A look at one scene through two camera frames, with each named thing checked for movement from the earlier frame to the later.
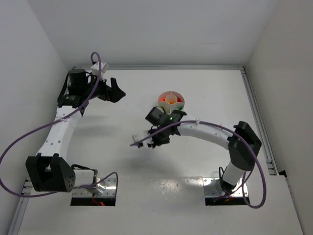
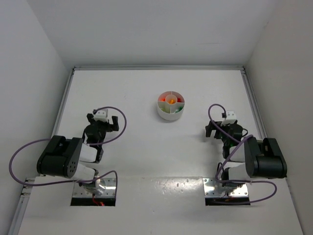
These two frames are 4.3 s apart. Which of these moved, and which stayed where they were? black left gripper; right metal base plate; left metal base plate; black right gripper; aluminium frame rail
Moved: black left gripper; black right gripper
Stayed: aluminium frame rail; left metal base plate; right metal base plate
